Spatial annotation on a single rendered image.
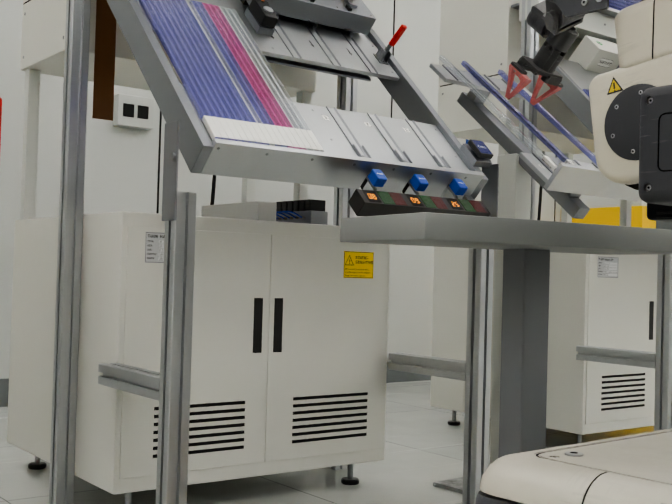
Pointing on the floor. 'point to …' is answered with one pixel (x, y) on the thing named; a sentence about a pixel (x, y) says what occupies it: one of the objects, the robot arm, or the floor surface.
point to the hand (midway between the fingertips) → (521, 98)
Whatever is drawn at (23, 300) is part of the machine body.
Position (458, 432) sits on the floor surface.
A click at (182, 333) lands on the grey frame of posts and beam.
